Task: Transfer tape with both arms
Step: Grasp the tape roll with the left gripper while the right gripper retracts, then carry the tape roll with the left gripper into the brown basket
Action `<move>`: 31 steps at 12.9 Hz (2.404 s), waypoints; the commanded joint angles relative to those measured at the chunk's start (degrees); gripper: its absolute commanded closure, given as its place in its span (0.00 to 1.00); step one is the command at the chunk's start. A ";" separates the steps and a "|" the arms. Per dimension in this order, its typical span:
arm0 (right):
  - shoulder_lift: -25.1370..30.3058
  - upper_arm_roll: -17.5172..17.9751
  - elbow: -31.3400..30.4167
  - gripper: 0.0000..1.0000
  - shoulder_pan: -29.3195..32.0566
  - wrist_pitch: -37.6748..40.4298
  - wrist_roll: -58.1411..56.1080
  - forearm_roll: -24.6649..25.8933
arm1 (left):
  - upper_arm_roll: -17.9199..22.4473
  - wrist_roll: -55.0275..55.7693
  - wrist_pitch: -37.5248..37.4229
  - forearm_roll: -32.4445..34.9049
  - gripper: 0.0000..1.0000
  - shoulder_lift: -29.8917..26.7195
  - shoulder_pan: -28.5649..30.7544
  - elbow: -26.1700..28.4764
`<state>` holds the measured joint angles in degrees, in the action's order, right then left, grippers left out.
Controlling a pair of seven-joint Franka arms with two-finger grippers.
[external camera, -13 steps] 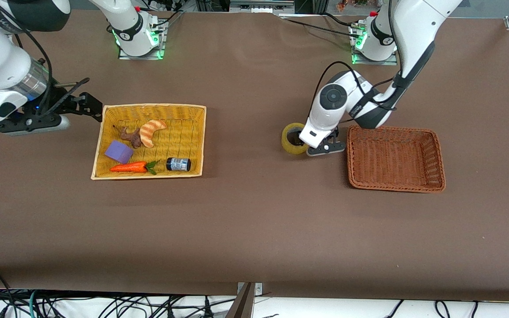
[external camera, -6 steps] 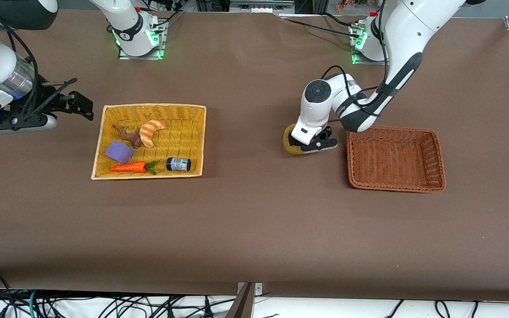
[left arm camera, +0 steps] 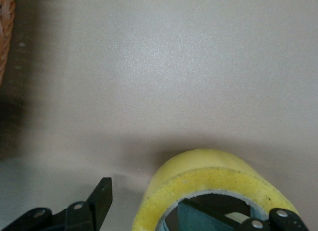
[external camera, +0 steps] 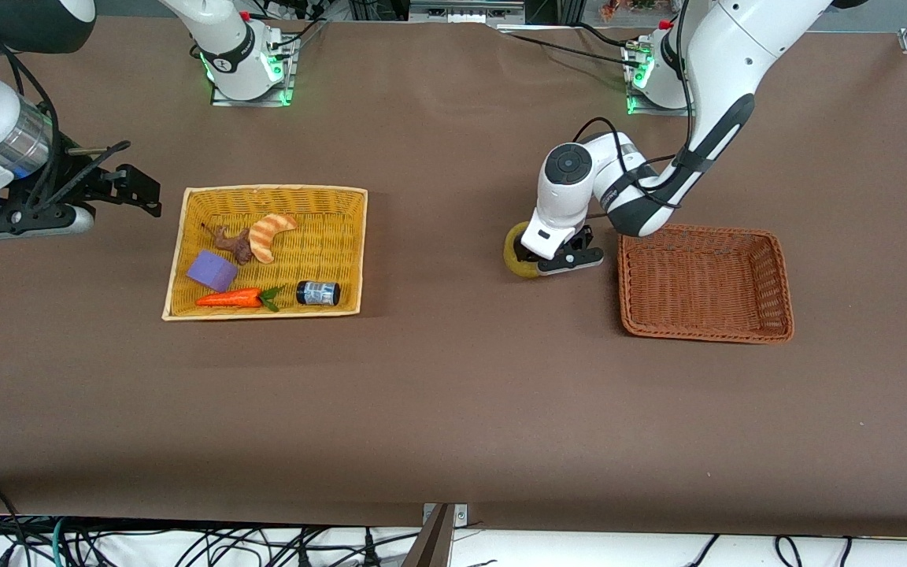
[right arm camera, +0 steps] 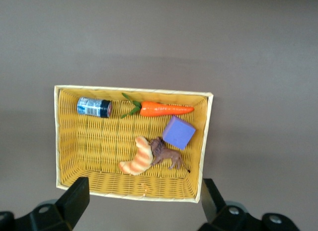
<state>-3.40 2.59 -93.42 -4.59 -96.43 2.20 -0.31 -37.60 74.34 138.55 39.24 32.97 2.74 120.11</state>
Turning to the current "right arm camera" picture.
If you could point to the brown table cover cloth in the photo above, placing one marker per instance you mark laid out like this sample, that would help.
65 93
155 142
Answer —
236 42

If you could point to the orange toy carrot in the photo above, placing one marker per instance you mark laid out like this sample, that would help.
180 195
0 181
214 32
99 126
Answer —
161 109

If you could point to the brown toy lion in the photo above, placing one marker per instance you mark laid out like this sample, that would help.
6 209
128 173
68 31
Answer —
166 154

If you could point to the blue jar with black lid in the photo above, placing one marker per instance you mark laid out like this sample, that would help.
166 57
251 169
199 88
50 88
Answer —
90 106

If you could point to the purple foam cube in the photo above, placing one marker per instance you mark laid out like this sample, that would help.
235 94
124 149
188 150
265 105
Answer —
177 132

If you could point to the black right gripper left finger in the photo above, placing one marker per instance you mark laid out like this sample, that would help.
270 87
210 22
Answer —
62 216

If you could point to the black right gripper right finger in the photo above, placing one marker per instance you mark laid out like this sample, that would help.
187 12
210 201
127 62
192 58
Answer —
223 218

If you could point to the striped toy croissant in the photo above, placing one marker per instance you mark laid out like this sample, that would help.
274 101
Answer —
140 161

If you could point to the yellow woven basket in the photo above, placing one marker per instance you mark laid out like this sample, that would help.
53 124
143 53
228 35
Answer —
99 141

